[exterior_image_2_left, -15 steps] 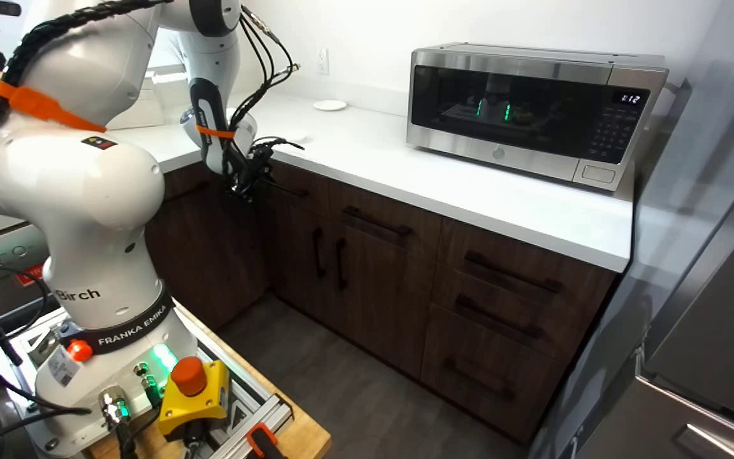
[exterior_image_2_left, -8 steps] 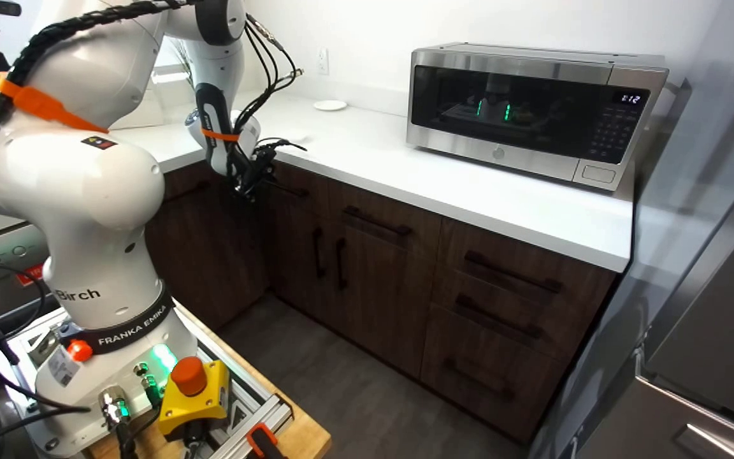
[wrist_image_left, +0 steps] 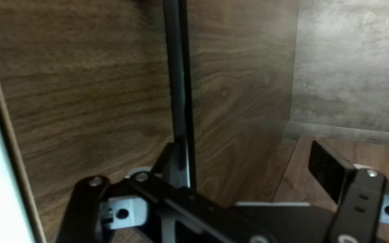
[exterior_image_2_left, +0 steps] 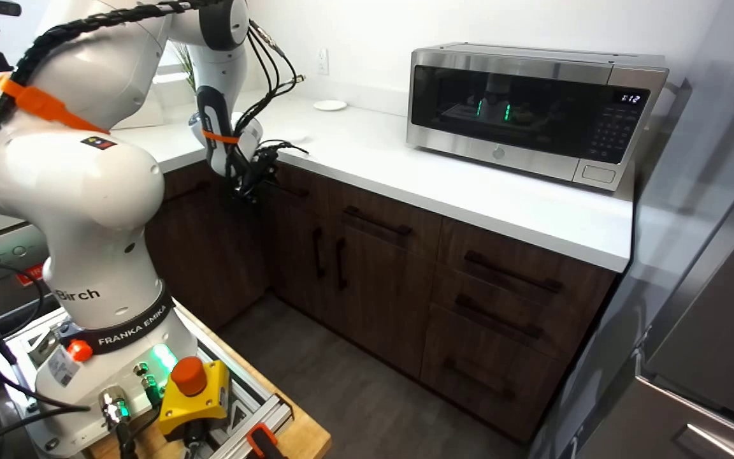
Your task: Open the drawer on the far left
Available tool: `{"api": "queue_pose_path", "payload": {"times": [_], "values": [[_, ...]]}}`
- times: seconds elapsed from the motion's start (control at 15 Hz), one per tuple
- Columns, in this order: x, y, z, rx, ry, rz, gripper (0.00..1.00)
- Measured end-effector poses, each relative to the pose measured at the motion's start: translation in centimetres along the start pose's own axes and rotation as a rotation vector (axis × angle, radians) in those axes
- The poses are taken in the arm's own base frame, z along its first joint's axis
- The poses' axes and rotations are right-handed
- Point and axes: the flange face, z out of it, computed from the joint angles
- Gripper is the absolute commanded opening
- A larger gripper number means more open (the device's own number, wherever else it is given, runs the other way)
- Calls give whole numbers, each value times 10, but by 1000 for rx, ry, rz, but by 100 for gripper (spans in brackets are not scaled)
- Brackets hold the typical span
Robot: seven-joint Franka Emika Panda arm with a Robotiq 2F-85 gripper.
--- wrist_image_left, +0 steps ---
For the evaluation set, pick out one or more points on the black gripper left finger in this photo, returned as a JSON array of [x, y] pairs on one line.
[[82, 206]]

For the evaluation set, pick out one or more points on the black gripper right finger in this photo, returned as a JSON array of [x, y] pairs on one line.
[[357, 202]]

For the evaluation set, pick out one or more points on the dark wood drawer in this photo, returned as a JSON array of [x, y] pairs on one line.
[[91, 89]]

